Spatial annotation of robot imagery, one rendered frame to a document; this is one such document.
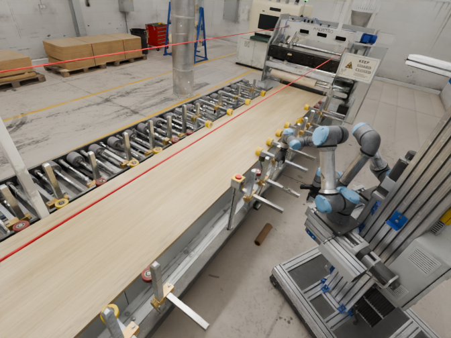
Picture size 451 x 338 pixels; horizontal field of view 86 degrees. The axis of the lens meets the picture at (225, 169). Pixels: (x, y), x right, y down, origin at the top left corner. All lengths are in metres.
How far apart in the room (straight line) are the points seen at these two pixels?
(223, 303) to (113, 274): 1.16
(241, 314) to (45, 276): 1.51
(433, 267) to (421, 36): 9.29
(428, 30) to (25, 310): 10.71
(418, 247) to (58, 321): 1.86
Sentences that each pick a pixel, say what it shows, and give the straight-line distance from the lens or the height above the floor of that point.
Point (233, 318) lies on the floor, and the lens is 2.40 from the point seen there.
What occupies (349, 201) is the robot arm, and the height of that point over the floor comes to 1.25.
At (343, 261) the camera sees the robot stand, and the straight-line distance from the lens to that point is 1.75.
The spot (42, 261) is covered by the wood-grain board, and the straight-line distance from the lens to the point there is 1.76.
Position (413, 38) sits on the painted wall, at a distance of 10.55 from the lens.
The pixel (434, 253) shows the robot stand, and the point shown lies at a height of 1.23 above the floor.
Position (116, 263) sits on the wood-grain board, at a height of 0.90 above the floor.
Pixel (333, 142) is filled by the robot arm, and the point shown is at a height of 1.54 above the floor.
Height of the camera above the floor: 2.23
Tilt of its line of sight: 38 degrees down
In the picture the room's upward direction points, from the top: 7 degrees clockwise
